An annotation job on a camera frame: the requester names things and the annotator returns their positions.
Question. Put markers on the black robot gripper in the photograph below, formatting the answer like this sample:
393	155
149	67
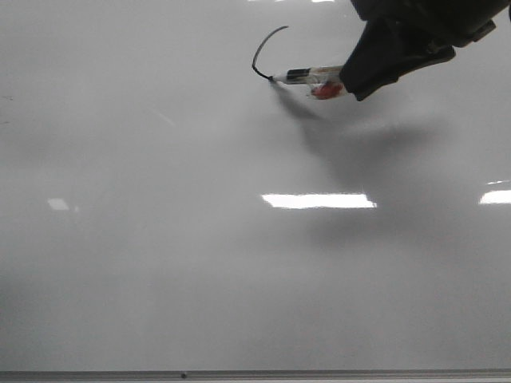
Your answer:
389	49

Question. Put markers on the black whiteboard marker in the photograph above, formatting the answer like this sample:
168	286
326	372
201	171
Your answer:
309	76

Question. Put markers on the white glossy whiteboard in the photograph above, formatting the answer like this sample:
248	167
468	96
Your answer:
164	207

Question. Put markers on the grey aluminium whiteboard frame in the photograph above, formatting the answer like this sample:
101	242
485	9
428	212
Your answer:
500	375

